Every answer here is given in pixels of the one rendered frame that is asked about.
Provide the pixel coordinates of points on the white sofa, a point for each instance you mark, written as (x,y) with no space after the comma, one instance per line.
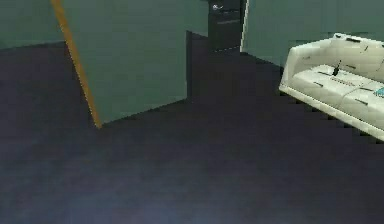
(333,85)

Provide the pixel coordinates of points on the small black remote control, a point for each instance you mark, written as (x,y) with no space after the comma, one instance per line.
(336,69)

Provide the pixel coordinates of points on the teal object on sofa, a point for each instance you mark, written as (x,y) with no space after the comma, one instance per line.
(379,91)

